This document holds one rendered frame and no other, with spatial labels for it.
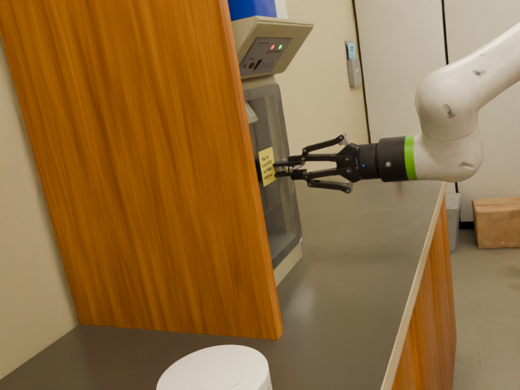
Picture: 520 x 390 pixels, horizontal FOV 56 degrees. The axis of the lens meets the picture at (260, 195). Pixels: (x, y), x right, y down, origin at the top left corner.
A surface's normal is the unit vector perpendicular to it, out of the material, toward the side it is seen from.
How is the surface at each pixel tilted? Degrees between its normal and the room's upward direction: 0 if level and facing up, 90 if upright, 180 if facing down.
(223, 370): 0
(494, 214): 86
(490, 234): 92
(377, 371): 0
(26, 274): 90
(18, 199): 90
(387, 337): 0
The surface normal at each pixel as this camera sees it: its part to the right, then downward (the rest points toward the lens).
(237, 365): -0.16, -0.96
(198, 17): -0.40, 0.28
